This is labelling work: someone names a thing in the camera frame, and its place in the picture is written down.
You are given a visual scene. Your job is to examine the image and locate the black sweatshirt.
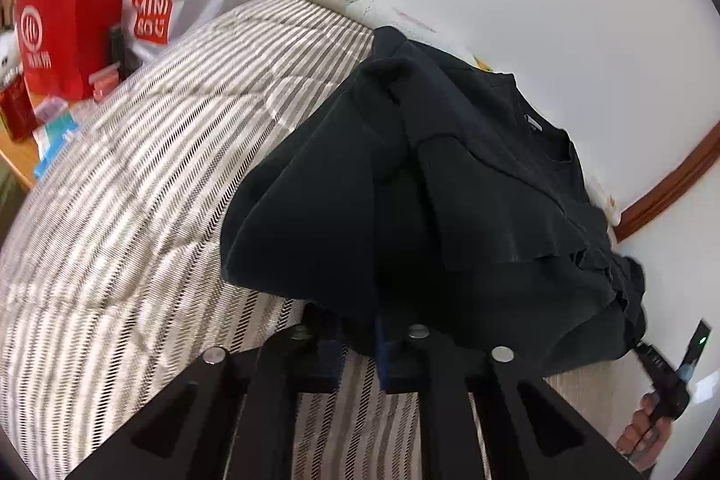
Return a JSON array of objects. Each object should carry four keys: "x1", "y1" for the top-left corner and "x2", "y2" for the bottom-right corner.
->
[{"x1": 220, "y1": 27, "x2": 646, "y2": 375}]

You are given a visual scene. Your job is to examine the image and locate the person right hand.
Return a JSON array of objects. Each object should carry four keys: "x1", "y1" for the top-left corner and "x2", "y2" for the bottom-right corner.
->
[{"x1": 615, "y1": 394, "x2": 672, "y2": 473}]

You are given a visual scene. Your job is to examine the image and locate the striped quilted mattress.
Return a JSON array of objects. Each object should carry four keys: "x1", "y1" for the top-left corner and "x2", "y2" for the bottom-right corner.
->
[{"x1": 0, "y1": 0, "x2": 626, "y2": 480}]

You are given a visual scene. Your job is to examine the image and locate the blue white packets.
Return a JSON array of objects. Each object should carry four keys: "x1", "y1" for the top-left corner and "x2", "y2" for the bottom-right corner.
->
[{"x1": 33, "y1": 112, "x2": 78, "y2": 179}]

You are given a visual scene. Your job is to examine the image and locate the wooden nightstand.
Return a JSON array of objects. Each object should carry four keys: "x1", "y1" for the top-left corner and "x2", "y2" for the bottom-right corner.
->
[{"x1": 0, "y1": 100, "x2": 47, "y2": 192}]

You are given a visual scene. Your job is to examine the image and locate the pink small box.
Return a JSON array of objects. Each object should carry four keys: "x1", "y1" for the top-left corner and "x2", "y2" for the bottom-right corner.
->
[{"x1": 88, "y1": 62, "x2": 121, "y2": 103}]

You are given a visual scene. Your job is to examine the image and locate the small dark bottle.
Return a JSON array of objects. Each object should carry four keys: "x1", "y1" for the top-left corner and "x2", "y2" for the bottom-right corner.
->
[{"x1": 110, "y1": 24, "x2": 139, "y2": 81}]

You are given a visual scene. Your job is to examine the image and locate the red drink can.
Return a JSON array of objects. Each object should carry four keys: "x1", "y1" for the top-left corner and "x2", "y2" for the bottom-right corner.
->
[{"x1": 1, "y1": 72, "x2": 36, "y2": 141}]

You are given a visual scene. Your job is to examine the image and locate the white patterned bed sheet edge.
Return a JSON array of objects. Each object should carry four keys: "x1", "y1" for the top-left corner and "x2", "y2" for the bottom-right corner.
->
[{"x1": 285, "y1": 0, "x2": 624, "y2": 228}]

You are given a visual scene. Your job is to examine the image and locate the red paper shopping bag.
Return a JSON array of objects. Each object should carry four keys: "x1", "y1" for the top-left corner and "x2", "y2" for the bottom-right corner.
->
[{"x1": 15, "y1": 0, "x2": 122, "y2": 101}]

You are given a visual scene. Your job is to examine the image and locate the brown wooden door frame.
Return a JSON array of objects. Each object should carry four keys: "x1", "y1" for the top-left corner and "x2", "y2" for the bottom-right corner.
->
[{"x1": 614, "y1": 123, "x2": 720, "y2": 242}]

